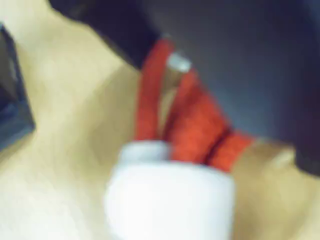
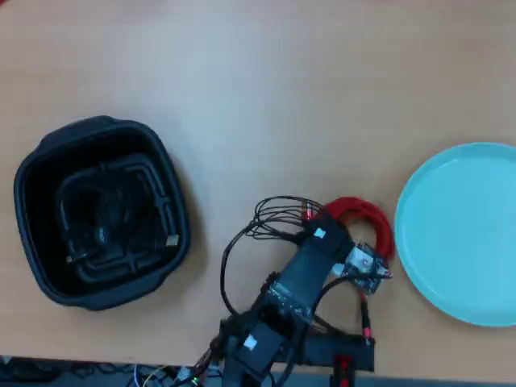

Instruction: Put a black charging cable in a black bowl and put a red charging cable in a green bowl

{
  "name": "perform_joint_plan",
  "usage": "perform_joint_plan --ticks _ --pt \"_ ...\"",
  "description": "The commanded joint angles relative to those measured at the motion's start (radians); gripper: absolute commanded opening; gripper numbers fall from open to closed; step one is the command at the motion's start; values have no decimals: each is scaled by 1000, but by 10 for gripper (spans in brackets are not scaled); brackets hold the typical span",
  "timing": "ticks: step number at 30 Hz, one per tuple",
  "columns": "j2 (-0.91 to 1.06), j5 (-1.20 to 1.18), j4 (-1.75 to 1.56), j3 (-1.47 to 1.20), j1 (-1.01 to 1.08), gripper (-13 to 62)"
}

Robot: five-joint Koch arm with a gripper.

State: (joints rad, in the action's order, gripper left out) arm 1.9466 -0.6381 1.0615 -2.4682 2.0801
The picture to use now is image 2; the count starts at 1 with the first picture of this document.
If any coloured controller wire bundle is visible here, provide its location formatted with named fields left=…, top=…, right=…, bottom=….
left=135, top=362, right=223, bottom=387

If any thin black camera cable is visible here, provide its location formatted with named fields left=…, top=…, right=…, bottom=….
left=312, top=275, right=364, bottom=338

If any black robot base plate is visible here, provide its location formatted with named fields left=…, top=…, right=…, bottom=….
left=219, top=314, right=376, bottom=372

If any black square plastic bowl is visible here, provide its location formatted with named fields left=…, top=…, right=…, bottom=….
left=13, top=115, right=192, bottom=312

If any red table clamp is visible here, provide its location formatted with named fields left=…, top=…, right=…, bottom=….
left=330, top=354, right=358, bottom=387

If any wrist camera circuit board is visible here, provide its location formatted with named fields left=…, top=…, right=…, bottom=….
left=342, top=241, right=394, bottom=295

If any black charging cable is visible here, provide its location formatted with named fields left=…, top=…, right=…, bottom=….
left=58, top=160, right=181, bottom=269

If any light blue round plate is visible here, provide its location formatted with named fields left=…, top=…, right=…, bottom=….
left=393, top=141, right=516, bottom=328

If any black table clamp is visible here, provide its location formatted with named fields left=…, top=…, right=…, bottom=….
left=223, top=350, right=245, bottom=387

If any black servo wire bundle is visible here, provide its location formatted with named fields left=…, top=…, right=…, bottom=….
left=220, top=196, right=323, bottom=319

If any dark cable tangle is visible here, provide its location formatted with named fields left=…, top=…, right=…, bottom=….
left=0, top=356, right=135, bottom=387

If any red braided charging cable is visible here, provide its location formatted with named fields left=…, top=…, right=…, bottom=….
left=301, top=196, right=395, bottom=342

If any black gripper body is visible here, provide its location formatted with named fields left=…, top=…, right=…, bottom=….
left=302, top=212, right=359, bottom=265

